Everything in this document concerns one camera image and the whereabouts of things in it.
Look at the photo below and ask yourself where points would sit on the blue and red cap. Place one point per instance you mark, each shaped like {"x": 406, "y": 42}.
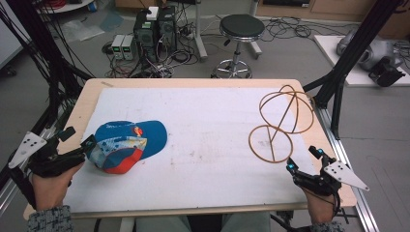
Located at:
{"x": 129, "y": 145}

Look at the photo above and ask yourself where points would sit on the person's left hand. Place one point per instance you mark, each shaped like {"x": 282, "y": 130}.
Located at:
{"x": 50, "y": 191}

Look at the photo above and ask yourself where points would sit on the white table mat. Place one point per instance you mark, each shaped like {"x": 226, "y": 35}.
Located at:
{"x": 199, "y": 151}

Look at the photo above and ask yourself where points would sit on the clear plastic sheet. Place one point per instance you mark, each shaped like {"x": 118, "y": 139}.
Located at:
{"x": 82, "y": 30}

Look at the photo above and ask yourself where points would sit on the grey power supply unit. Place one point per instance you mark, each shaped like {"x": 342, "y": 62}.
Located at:
{"x": 117, "y": 46}
{"x": 129, "y": 47}

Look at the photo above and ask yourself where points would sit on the black round stool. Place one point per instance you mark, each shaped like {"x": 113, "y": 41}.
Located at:
{"x": 241, "y": 27}

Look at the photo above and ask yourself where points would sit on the white desk leg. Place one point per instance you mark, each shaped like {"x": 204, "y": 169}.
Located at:
{"x": 200, "y": 32}

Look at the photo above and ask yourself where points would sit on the blue tape roll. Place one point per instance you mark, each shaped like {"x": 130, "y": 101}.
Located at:
{"x": 92, "y": 6}

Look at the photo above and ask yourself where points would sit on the black device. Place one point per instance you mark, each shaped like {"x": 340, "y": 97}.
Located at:
{"x": 385, "y": 74}

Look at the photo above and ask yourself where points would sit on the grey helmet-like shell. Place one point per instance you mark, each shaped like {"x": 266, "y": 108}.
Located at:
{"x": 377, "y": 51}

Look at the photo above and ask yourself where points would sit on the person's right hand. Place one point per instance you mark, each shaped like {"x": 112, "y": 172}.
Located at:
{"x": 320, "y": 208}

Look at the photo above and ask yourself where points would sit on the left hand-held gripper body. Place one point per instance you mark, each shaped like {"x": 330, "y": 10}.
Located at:
{"x": 42, "y": 158}

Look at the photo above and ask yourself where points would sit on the aluminium rail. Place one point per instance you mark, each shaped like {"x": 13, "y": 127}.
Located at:
{"x": 345, "y": 158}

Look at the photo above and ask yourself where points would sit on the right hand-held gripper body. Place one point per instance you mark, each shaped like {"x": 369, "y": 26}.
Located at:
{"x": 325, "y": 180}

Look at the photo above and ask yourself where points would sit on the white box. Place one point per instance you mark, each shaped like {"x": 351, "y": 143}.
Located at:
{"x": 152, "y": 13}

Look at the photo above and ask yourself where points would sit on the white floor board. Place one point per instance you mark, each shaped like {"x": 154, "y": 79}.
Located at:
{"x": 328, "y": 54}

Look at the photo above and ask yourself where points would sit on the black computer tower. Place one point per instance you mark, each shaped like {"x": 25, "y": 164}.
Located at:
{"x": 167, "y": 30}
{"x": 145, "y": 38}

